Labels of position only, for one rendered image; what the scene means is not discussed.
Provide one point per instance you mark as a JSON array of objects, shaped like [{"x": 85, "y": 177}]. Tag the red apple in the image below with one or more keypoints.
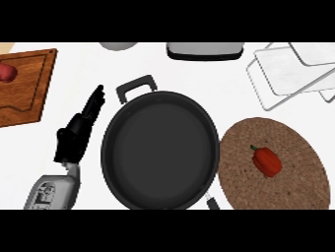
[{"x": 2, "y": 73}]

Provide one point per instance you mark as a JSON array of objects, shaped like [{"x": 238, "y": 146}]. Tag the black round pan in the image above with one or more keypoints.
[{"x": 161, "y": 151}]

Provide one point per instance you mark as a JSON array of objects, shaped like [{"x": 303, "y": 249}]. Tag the grey and black appliance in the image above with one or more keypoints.
[{"x": 205, "y": 50}]

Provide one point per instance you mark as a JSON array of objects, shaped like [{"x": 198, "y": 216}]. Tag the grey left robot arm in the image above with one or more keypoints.
[{"x": 54, "y": 192}]

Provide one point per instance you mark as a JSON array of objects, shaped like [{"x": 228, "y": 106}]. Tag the grey round object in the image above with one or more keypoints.
[{"x": 119, "y": 46}]

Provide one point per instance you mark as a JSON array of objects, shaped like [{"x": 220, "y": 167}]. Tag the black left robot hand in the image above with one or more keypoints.
[{"x": 77, "y": 131}]

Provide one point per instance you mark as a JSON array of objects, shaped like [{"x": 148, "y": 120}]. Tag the red bell pepper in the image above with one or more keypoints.
[{"x": 268, "y": 162}]

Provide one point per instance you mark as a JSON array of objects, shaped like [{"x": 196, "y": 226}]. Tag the round brown cork placemat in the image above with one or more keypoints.
[{"x": 293, "y": 183}]

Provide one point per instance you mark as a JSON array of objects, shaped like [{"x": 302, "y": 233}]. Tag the brown wooden cutting board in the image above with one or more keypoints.
[{"x": 16, "y": 92}]

